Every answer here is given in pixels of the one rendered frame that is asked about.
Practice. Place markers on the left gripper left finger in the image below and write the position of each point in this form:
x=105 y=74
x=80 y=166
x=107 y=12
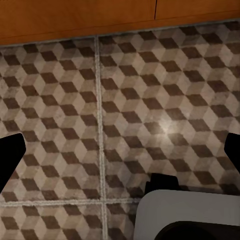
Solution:
x=12 y=149

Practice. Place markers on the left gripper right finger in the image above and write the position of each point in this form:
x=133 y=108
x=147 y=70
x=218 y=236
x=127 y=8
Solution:
x=232 y=149

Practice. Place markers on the cabinet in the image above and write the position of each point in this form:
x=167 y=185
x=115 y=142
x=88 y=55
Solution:
x=23 y=21

